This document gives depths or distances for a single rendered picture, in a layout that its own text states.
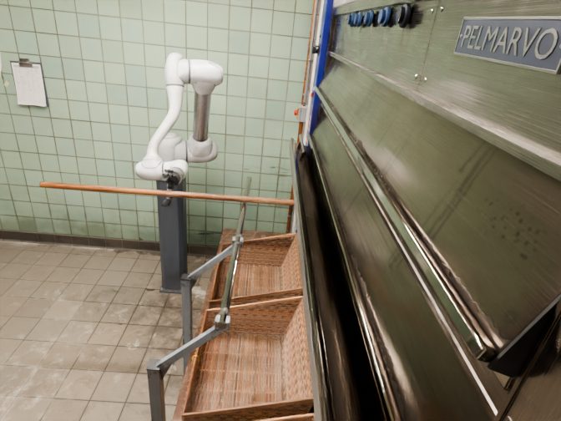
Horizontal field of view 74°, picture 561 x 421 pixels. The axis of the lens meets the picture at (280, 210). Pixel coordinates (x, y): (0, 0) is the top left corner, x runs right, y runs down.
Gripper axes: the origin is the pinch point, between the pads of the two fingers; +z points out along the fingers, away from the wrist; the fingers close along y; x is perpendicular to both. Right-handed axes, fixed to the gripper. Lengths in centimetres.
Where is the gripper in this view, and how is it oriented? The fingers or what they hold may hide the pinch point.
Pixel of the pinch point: (164, 193)
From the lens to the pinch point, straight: 194.9
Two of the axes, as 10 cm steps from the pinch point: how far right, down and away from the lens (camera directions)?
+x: -10.0, -0.8, -0.6
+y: -1.0, 8.9, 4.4
